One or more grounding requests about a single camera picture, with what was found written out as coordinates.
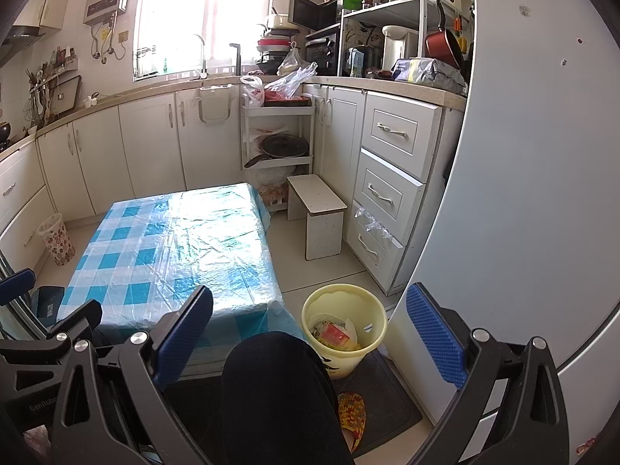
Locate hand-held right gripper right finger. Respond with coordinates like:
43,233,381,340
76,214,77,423
405,282,570,465

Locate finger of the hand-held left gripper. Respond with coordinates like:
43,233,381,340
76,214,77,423
0,299,103,365
0,268,38,307

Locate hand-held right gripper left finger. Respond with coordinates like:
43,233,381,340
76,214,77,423
51,285,215,465

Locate red white wrapper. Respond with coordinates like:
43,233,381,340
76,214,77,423
317,322,358,350

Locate yellow plastic bin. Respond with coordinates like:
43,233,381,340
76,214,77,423
301,283,389,380

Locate floral wastebasket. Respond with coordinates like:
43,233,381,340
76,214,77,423
38,213,76,267

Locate blue checkered plastic tablecloth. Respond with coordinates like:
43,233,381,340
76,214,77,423
57,183,294,379

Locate black floor mat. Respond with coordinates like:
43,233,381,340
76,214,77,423
165,349,423,457

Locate person's right leg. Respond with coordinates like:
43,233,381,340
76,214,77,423
220,332,355,465

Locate floral slipper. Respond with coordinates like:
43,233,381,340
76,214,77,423
338,392,368,453

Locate white stool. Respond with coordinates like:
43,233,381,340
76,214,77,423
286,174,349,261

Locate white drawer unit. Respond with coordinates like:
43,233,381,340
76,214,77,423
346,91,444,297

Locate white kitchen cabinets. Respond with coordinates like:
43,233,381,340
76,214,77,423
0,80,369,265

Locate white refrigerator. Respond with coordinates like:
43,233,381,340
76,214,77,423
387,0,620,465

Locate black frying pan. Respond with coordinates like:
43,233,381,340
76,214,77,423
243,134,310,169

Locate white hanging door bin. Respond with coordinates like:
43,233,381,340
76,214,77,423
196,82,233,125

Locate white rack cart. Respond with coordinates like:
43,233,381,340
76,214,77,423
241,96,317,214

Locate range hood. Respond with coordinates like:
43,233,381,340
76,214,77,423
0,24,45,67

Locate white red plastic bag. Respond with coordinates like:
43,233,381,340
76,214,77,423
240,75,265,108

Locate grey blue packaged bag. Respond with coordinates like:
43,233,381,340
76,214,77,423
391,57,468,94

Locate clear plastic bag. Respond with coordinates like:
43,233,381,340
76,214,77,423
265,43,319,100

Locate chrome faucet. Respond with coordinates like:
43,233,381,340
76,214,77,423
190,34,209,79

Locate black kettle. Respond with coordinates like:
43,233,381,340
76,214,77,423
346,46,377,78

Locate white electric water pot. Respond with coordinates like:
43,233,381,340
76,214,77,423
382,25,420,73

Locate red saucepan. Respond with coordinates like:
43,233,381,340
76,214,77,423
425,2,464,69

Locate stack of bowls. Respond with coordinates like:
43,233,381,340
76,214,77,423
257,12,299,76

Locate black toaster oven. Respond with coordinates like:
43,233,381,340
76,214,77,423
305,24,343,76

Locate kitchen window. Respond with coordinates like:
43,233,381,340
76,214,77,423
133,0,278,81

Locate white metal shelf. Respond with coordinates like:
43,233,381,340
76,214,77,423
341,0,474,79

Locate black microwave oven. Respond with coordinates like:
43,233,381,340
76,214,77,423
289,0,340,31

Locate clear bag on drawer handle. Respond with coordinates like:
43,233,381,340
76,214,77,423
353,206,393,244

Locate wall utensil rack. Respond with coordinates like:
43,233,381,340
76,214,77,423
24,51,81,127

